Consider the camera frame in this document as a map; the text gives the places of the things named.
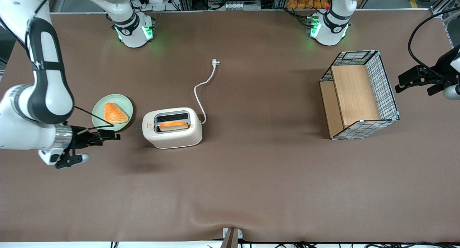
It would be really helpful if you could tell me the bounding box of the pale green plate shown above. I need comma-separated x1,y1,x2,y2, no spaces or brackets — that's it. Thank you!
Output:
91,94,134,133

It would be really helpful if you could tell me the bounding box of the toast slice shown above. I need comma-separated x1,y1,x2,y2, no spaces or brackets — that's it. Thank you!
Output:
158,121,190,132

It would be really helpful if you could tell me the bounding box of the wooden step shelf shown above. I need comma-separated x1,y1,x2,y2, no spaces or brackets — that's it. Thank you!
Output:
319,64,382,138

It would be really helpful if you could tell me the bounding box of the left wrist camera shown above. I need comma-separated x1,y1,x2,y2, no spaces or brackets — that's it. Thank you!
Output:
443,84,460,100

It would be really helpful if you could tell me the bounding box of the triangular golden pastry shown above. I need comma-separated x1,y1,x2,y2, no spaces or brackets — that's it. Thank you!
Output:
103,102,129,125

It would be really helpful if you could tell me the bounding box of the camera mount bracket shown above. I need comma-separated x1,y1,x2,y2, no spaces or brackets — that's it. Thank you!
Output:
221,227,244,248

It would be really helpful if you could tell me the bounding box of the white toaster power cord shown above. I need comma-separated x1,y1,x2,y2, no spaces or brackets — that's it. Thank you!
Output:
194,59,221,125

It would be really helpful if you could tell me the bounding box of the brown table cloth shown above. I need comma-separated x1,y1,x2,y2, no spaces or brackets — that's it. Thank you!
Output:
0,9,460,243

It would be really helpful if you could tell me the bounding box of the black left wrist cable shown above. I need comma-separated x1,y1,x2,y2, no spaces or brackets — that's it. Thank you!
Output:
408,7,460,79

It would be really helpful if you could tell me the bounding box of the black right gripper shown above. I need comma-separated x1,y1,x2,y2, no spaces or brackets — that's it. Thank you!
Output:
69,126,121,150

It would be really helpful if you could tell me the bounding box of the white socket strip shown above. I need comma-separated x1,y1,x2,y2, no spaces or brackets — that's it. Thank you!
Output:
224,2,262,10

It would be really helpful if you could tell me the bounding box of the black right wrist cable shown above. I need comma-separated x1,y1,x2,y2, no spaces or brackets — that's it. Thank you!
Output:
0,0,116,134

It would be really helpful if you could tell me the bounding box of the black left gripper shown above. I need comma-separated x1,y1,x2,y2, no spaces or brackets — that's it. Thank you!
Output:
395,45,460,96

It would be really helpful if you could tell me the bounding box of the wire grid basket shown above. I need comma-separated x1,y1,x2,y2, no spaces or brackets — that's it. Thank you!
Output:
319,50,400,141

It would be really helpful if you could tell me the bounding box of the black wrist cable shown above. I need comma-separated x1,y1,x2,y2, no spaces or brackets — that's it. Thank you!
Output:
0,0,116,134
408,7,460,79

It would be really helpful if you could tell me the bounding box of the white two-slot toaster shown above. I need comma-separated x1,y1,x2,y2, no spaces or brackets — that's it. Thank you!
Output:
142,107,203,149

